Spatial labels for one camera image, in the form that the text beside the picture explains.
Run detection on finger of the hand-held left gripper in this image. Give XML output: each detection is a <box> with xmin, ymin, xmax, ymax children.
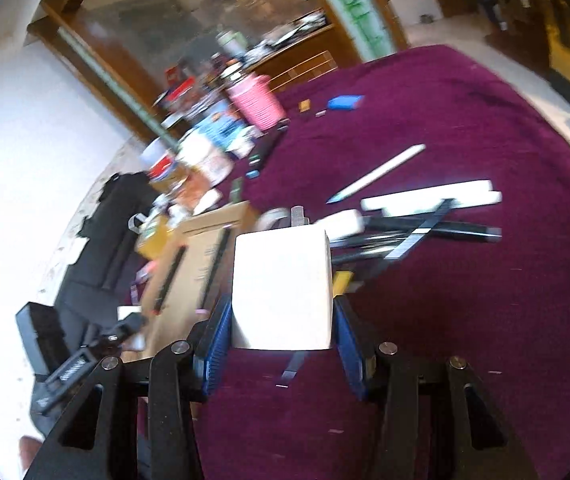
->
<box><xmin>92</xmin><ymin>311</ymin><xmax>147</xmax><ymax>357</ymax></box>

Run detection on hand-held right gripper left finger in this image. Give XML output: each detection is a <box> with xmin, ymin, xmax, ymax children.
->
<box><xmin>22</xmin><ymin>294</ymin><xmax>233</xmax><ymax>480</ymax></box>

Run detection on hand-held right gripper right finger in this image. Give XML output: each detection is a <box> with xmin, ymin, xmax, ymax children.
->
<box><xmin>332</xmin><ymin>295</ymin><xmax>540</xmax><ymax>480</ymax></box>

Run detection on black marker purple cap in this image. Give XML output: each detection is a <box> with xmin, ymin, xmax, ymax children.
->
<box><xmin>197</xmin><ymin>226</ymin><xmax>232</xmax><ymax>315</ymax></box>

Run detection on large white rectangular box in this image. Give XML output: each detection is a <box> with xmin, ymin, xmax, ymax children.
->
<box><xmin>231</xmin><ymin>227</ymin><xmax>335</xmax><ymax>351</ymax></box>

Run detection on shallow cardboard tray box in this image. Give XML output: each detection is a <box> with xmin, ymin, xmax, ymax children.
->
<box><xmin>135</xmin><ymin>200</ymin><xmax>262</xmax><ymax>361</ymax></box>

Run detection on long white paint marker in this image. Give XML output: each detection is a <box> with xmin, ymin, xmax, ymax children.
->
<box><xmin>361</xmin><ymin>179</ymin><xmax>504</xmax><ymax>212</ymax></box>

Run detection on yellow pen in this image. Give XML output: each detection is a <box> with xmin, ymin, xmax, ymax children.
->
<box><xmin>332</xmin><ymin>270</ymin><xmax>354</xmax><ymax>297</ymax></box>

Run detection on black marker red end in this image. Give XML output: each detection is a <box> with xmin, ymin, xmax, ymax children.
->
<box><xmin>151</xmin><ymin>244</ymin><xmax>187</xmax><ymax>316</ymax></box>

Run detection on yellow tin can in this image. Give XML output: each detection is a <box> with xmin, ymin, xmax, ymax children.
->
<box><xmin>134</xmin><ymin>214</ymin><xmax>178</xmax><ymax>258</ymax></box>

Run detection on black chair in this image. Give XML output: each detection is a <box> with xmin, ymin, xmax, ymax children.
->
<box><xmin>54</xmin><ymin>171</ymin><xmax>160</xmax><ymax>343</ymax></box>

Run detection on maroon tablecloth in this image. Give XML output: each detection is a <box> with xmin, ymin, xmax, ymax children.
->
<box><xmin>135</xmin><ymin>44</ymin><xmax>570</xmax><ymax>480</ymax></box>

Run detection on small white rectangular box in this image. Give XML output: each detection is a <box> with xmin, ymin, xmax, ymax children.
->
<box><xmin>314</xmin><ymin>209</ymin><xmax>364</xmax><ymax>242</ymax></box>

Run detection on roll of tape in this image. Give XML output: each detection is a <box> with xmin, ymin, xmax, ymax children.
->
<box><xmin>259</xmin><ymin>206</ymin><xmax>292</xmax><ymax>232</ymax></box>

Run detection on black marker white label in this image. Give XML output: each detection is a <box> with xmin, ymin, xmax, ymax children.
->
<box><xmin>387</xmin><ymin>199</ymin><xmax>456</xmax><ymax>263</ymax></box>

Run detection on long black marker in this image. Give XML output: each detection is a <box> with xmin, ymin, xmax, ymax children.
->
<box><xmin>365</xmin><ymin>219</ymin><xmax>504</xmax><ymax>243</ymax></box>

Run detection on clear jar red lid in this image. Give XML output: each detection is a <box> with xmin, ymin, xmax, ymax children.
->
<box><xmin>140</xmin><ymin>137</ymin><xmax>177</xmax><ymax>182</ymax></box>

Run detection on white pen blue tip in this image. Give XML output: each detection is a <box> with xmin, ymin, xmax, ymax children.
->
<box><xmin>326</xmin><ymin>144</ymin><xmax>426</xmax><ymax>205</ymax></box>

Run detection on black markers coloured caps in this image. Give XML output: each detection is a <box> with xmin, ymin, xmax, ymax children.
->
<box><xmin>245</xmin><ymin>120</ymin><xmax>290</xmax><ymax>180</ymax></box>

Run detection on black marker green cap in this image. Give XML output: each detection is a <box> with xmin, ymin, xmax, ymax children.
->
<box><xmin>247</xmin><ymin>132</ymin><xmax>282</xmax><ymax>167</ymax></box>

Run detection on blue label packet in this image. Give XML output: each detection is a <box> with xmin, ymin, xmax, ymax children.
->
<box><xmin>199</xmin><ymin>109</ymin><xmax>247</xmax><ymax>150</ymax></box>

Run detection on pink sleeved bottle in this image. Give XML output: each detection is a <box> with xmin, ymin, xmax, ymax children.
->
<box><xmin>225</xmin><ymin>72</ymin><xmax>287</xmax><ymax>132</ymax></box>

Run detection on blue lighter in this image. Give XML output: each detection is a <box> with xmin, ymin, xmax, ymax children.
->
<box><xmin>327</xmin><ymin>94</ymin><xmax>367</xmax><ymax>112</ymax></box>

